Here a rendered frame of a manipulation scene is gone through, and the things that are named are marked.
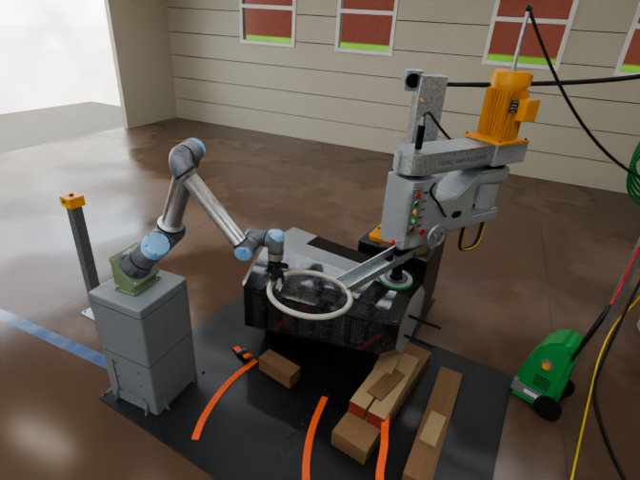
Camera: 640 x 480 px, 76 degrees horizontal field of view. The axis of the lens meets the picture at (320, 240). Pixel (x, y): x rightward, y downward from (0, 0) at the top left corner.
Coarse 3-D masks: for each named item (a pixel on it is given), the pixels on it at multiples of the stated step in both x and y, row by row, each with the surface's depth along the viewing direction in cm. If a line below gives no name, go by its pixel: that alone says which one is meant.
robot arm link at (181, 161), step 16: (176, 160) 197; (192, 160) 205; (176, 176) 199; (192, 176) 201; (192, 192) 203; (208, 192) 205; (208, 208) 206; (224, 224) 209; (240, 240) 213; (256, 240) 222; (240, 256) 216
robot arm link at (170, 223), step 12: (180, 144) 204; (192, 144) 207; (192, 156) 204; (180, 192) 222; (168, 204) 228; (180, 204) 227; (168, 216) 233; (180, 216) 235; (156, 228) 240; (168, 228) 237; (180, 228) 241; (180, 240) 253
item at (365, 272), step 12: (384, 252) 257; (408, 252) 253; (360, 264) 252; (372, 264) 256; (384, 264) 255; (396, 264) 251; (348, 276) 249; (360, 276) 249; (372, 276) 244; (348, 288) 237
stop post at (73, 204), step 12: (72, 192) 311; (72, 204) 302; (84, 204) 310; (72, 216) 308; (84, 216) 315; (72, 228) 315; (84, 228) 318; (84, 240) 321; (84, 252) 324; (84, 264) 328; (84, 276) 336; (96, 276) 339; (84, 312) 352
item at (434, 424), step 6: (432, 414) 264; (438, 414) 264; (432, 420) 260; (438, 420) 260; (444, 420) 260; (426, 426) 256; (432, 426) 256; (438, 426) 256; (426, 432) 252; (432, 432) 252; (438, 432) 252; (420, 438) 248; (426, 438) 248; (432, 438) 248; (432, 444) 245
